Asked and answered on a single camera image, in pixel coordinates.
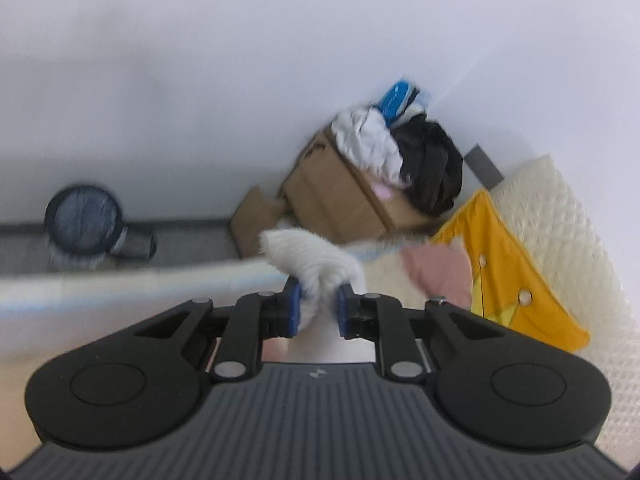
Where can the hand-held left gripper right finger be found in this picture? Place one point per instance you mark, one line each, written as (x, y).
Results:
(344, 310)

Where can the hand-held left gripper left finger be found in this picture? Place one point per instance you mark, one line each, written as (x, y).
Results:
(291, 310)

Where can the white blue striped fleece blanket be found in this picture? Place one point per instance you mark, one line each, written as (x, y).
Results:
(315, 260)

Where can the black clothes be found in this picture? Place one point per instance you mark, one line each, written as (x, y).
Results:
(430, 165)

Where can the white crumpled clothes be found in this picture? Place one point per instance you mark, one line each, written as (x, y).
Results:
(367, 142)

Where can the patchwork quilt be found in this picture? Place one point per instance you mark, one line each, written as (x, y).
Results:
(440, 270)

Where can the cardboard box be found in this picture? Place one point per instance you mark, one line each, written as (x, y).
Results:
(330, 195)

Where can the small pink cloth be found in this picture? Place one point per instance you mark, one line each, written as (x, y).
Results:
(382, 191)

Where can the yellow crown pillow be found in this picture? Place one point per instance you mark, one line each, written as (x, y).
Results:
(500, 270)

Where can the blue plastic packet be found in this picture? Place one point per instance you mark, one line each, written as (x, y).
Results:
(395, 97)

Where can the cream quilted headboard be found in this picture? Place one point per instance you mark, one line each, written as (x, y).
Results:
(565, 220)

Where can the grey wall socket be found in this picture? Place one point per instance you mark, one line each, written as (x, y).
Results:
(482, 165)

